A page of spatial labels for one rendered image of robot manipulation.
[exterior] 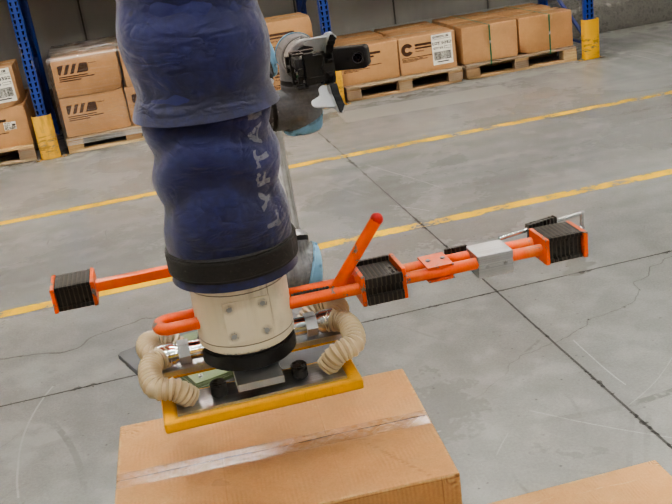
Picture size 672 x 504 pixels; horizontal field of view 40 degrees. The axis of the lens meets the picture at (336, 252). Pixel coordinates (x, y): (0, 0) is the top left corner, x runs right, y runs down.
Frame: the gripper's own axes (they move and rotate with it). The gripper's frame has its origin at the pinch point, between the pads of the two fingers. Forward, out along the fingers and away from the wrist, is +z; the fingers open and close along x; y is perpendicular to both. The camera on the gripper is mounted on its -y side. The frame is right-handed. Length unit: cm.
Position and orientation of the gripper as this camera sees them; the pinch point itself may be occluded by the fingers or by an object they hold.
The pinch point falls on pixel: (340, 73)
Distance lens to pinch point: 178.0
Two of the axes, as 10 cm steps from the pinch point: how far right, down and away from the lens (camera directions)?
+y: -9.6, 2.0, -1.7
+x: -1.3, -9.2, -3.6
